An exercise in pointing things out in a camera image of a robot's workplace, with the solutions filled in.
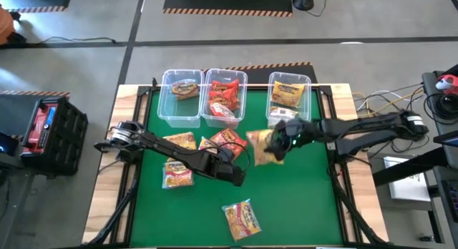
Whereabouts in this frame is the black tablet with blue screen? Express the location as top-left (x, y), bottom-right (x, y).
top-left (432, 130), bottom-right (458, 148)

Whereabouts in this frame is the black floor stand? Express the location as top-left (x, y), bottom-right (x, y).
top-left (292, 0), bottom-right (316, 11)

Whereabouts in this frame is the black floor power cable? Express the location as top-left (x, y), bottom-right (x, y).
top-left (35, 36), bottom-right (118, 45)

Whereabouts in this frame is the blue-edged ramen noodle pack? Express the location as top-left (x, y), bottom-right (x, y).
top-left (161, 160), bottom-right (195, 190)
top-left (198, 136), bottom-right (220, 152)
top-left (170, 79), bottom-right (200, 101)
top-left (221, 198), bottom-right (263, 242)

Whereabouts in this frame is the black device with blue light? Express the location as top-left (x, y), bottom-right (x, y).
top-left (0, 132), bottom-right (19, 168)

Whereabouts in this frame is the red device in crate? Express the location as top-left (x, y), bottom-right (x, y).
top-left (26, 102), bottom-right (58, 150)

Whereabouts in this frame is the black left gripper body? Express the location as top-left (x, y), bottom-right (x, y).
top-left (203, 156), bottom-right (244, 180)

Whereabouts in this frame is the coiled black cable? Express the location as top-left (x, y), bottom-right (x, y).
top-left (424, 93), bottom-right (458, 125)

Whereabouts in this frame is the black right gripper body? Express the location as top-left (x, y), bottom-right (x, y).
top-left (274, 119), bottom-right (322, 161)

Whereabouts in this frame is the white cable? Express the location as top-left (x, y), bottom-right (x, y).
top-left (357, 84), bottom-right (423, 112)

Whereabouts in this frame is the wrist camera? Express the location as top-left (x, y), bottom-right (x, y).
top-left (286, 118), bottom-right (304, 132)
top-left (218, 148), bottom-right (234, 163)

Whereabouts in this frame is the black keyboard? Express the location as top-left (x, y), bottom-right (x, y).
top-left (442, 180), bottom-right (458, 223)

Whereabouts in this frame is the red ramen noodle pack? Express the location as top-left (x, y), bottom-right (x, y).
top-left (209, 128), bottom-right (249, 160)
top-left (209, 101), bottom-right (237, 120)
top-left (210, 79), bottom-right (240, 93)
top-left (208, 89), bottom-right (240, 110)

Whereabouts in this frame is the green table mat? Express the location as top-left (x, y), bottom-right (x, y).
top-left (130, 89), bottom-right (344, 247)

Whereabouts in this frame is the black desk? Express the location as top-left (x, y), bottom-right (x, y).
top-left (421, 64), bottom-right (458, 249)

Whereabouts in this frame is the yellow cable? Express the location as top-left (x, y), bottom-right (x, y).
top-left (352, 89), bottom-right (425, 117)

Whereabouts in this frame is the black metal bar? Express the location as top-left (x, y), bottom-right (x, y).
top-left (371, 147), bottom-right (450, 187)

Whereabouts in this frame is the clear plastic bin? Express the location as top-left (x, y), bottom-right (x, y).
top-left (265, 72), bottom-right (312, 130)
top-left (157, 69), bottom-right (205, 129)
top-left (200, 68), bottom-right (249, 130)

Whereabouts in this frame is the orange vacuum cleaner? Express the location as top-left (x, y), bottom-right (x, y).
top-left (0, 4), bottom-right (26, 48)

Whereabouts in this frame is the red white object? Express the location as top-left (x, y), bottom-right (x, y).
top-left (435, 74), bottom-right (458, 95)

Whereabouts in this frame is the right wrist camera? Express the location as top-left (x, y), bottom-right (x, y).
top-left (286, 118), bottom-right (304, 132)

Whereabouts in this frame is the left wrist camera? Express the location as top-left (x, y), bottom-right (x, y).
top-left (218, 148), bottom-right (234, 163)

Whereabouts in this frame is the black plastic crate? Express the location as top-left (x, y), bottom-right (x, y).
top-left (20, 97), bottom-right (89, 177)

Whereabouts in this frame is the white paper sheet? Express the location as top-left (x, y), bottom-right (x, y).
top-left (383, 155), bottom-right (432, 202)

